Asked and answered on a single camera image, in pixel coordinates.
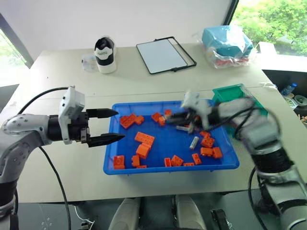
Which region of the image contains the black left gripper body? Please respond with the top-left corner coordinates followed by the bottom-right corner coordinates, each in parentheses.
top-left (71, 111), bottom-right (91, 145)

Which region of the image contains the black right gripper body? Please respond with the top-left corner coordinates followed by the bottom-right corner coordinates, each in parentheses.
top-left (185, 110), bottom-right (205, 129)

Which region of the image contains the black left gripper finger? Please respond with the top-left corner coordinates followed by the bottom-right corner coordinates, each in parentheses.
top-left (86, 108), bottom-right (119, 120)
top-left (86, 133), bottom-right (126, 148)

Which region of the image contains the blue plastic bin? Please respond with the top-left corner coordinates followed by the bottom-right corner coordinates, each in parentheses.
top-left (103, 100), bottom-right (241, 177)

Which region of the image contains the green plastic bin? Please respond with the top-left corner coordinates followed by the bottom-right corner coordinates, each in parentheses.
top-left (212, 83), bottom-right (269, 139)

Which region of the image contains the large orange building brick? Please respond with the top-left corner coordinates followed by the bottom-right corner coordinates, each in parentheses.
top-left (119, 114), bottom-right (137, 130)

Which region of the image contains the square orange building brick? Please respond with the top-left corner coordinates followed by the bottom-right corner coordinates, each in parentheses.
top-left (113, 155), bottom-right (126, 170)

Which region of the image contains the long orange building brick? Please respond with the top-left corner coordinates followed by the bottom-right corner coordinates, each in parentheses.
top-left (134, 131), bottom-right (155, 147)

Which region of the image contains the small clear plastic container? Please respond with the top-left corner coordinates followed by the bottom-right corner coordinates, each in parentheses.
top-left (81, 53), bottom-right (98, 72)

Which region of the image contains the black and white sneaker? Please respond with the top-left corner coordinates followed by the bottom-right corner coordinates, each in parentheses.
top-left (94, 36), bottom-right (118, 74)

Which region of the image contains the grey rounded robot leg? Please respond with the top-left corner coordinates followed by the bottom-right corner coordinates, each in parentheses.
top-left (174, 194), bottom-right (207, 230)
top-left (108, 197), bottom-right (141, 230)

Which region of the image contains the clear bag with teal box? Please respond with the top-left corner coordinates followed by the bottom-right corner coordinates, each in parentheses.
top-left (191, 24), bottom-right (258, 69)

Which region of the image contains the plastic water bottle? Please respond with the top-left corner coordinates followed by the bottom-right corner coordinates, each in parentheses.
top-left (280, 82), bottom-right (298, 97)

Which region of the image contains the dark side table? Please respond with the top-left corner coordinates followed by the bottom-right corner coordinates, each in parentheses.
top-left (261, 69), bottom-right (307, 125)

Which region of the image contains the white box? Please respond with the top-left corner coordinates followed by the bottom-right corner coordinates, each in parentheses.
top-left (257, 41), bottom-right (278, 58)

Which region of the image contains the small bowl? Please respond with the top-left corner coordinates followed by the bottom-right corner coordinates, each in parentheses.
top-left (294, 94), bottom-right (307, 107)

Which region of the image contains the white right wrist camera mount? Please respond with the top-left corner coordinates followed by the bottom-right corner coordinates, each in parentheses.
top-left (180, 91), bottom-right (216, 131)

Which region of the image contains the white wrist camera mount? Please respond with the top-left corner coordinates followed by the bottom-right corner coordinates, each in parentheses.
top-left (180, 91), bottom-right (216, 131)
top-left (58, 86), bottom-right (86, 145)

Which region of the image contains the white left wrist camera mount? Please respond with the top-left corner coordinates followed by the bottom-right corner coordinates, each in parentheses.
top-left (58, 86), bottom-right (86, 145)

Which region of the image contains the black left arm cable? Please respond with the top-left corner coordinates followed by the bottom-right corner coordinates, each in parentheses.
top-left (17, 86), bottom-right (70, 115)
top-left (38, 145), bottom-right (72, 230)

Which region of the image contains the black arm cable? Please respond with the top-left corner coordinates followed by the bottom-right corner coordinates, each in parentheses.
top-left (248, 166), bottom-right (269, 230)
top-left (229, 98), bottom-right (283, 142)
top-left (17, 86), bottom-right (70, 115)
top-left (38, 145), bottom-right (72, 230)

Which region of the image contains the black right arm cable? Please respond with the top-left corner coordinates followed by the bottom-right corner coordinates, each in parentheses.
top-left (229, 98), bottom-right (283, 142)
top-left (248, 166), bottom-right (269, 230)

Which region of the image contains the white board with black frame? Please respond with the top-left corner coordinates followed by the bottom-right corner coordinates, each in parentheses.
top-left (135, 36), bottom-right (198, 75)

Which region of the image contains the dark window frame post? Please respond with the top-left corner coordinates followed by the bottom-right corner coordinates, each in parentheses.
top-left (0, 12), bottom-right (35, 69)

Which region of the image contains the black window frame post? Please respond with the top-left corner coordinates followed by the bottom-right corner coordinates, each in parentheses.
top-left (227, 0), bottom-right (240, 26)

